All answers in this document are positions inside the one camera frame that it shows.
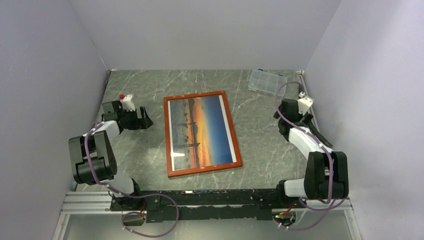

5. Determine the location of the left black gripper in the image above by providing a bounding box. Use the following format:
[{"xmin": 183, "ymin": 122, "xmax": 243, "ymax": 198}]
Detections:
[{"xmin": 118, "ymin": 106, "xmax": 153, "ymax": 130}]

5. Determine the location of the wooden picture frame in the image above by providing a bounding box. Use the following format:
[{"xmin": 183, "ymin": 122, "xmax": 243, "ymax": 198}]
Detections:
[{"xmin": 163, "ymin": 90, "xmax": 244, "ymax": 179}]

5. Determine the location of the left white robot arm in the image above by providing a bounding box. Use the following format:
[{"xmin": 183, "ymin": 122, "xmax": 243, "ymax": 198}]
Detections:
[{"xmin": 68, "ymin": 100, "xmax": 154, "ymax": 210}]

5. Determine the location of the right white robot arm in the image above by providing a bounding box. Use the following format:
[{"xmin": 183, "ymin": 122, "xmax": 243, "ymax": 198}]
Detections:
[{"xmin": 273, "ymin": 97, "xmax": 349, "ymax": 208}]

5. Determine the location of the clear plastic organizer box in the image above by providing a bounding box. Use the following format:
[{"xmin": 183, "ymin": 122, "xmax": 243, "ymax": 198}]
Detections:
[{"xmin": 247, "ymin": 68, "xmax": 288, "ymax": 96}]

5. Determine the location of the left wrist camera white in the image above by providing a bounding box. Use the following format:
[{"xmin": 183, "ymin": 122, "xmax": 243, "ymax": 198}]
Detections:
[{"xmin": 118, "ymin": 93, "xmax": 136, "ymax": 112}]

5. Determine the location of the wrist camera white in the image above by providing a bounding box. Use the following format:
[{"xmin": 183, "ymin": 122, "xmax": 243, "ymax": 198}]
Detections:
[
  {"xmin": 118, "ymin": 93, "xmax": 136, "ymax": 112},
  {"xmin": 297, "ymin": 91, "xmax": 314, "ymax": 116}
]

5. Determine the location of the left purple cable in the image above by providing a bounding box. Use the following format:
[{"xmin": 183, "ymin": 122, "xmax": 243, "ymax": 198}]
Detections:
[{"xmin": 83, "ymin": 122, "xmax": 180, "ymax": 239}]

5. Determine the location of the purple cable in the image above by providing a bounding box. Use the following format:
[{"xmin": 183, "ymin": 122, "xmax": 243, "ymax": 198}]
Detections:
[
  {"xmin": 83, "ymin": 122, "xmax": 180, "ymax": 239},
  {"xmin": 274, "ymin": 81, "xmax": 347, "ymax": 232}
]

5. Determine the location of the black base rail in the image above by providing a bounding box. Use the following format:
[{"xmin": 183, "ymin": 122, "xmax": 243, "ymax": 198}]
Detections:
[{"xmin": 110, "ymin": 186, "xmax": 303, "ymax": 223}]

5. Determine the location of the aluminium extrusion rail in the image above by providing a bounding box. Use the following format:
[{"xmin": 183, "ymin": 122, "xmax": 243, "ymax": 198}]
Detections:
[{"xmin": 61, "ymin": 191, "xmax": 112, "ymax": 215}]

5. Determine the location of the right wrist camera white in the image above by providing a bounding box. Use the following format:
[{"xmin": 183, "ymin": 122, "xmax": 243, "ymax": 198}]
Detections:
[{"xmin": 297, "ymin": 91, "xmax": 314, "ymax": 116}]

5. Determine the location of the dark green hose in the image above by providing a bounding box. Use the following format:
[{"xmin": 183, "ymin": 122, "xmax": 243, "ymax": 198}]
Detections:
[{"xmin": 298, "ymin": 83, "xmax": 333, "ymax": 149}]

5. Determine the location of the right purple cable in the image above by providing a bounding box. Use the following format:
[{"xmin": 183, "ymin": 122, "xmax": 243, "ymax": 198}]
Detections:
[{"xmin": 274, "ymin": 81, "xmax": 347, "ymax": 232}]

